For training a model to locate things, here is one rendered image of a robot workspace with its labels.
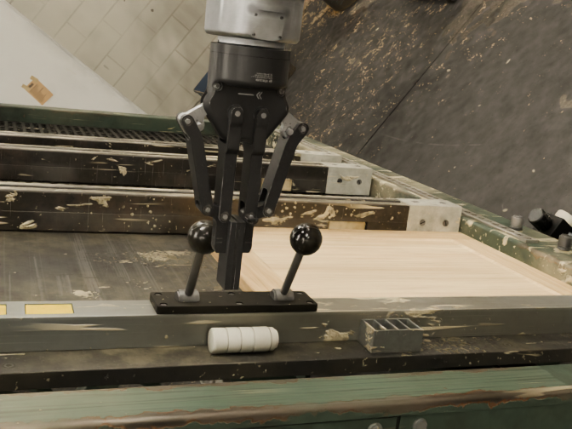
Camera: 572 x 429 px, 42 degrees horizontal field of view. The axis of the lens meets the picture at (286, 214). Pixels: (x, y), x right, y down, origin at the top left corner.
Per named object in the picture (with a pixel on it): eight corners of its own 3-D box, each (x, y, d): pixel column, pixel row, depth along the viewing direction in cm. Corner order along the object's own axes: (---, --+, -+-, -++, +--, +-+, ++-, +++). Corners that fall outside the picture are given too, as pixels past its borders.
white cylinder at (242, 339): (212, 357, 85) (277, 355, 88) (214, 334, 84) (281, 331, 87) (206, 347, 88) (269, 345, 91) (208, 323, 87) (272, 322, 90)
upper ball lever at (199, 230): (203, 317, 89) (228, 237, 80) (171, 317, 87) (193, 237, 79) (197, 292, 91) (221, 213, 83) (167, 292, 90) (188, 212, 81)
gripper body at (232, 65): (218, 40, 65) (208, 145, 67) (308, 49, 68) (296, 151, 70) (197, 37, 72) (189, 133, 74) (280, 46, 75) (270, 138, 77)
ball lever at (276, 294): (297, 315, 93) (330, 239, 85) (268, 315, 92) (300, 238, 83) (289, 291, 96) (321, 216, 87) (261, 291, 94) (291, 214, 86)
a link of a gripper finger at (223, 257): (238, 221, 72) (231, 221, 72) (231, 290, 74) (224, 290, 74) (229, 214, 75) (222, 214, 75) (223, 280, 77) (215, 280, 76)
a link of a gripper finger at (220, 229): (231, 203, 72) (200, 202, 71) (225, 253, 74) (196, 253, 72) (226, 199, 74) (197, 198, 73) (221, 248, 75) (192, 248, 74)
